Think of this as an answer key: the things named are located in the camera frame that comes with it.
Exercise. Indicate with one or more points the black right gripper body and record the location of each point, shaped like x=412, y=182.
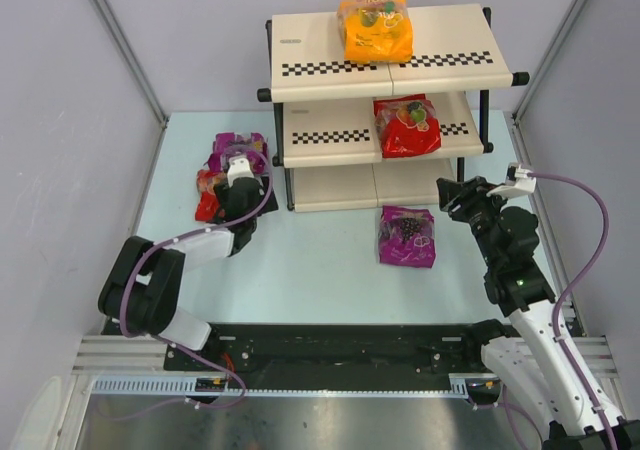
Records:
x=461, y=200

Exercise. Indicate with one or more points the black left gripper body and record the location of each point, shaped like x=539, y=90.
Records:
x=220, y=190

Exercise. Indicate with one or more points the red fruit gummy bag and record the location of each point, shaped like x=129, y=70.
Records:
x=406, y=126
x=209, y=208

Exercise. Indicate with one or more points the orange mango gummy bag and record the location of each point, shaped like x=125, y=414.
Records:
x=375, y=31

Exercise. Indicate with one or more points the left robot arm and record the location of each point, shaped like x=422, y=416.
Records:
x=142, y=289

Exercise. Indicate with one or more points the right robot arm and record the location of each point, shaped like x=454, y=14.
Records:
x=541, y=367

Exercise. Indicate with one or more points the beige three-tier shelf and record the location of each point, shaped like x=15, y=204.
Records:
x=326, y=140

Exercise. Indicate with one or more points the purple grape gummy bag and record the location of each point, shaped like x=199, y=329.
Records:
x=229, y=144
x=406, y=237

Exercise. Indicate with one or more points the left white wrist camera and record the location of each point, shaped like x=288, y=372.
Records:
x=239, y=167

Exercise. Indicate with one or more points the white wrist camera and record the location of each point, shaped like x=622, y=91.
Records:
x=519, y=182
x=239, y=167

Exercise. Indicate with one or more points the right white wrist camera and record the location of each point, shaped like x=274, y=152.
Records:
x=519, y=182

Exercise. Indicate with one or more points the grey cable duct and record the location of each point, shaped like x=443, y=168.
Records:
x=415, y=384

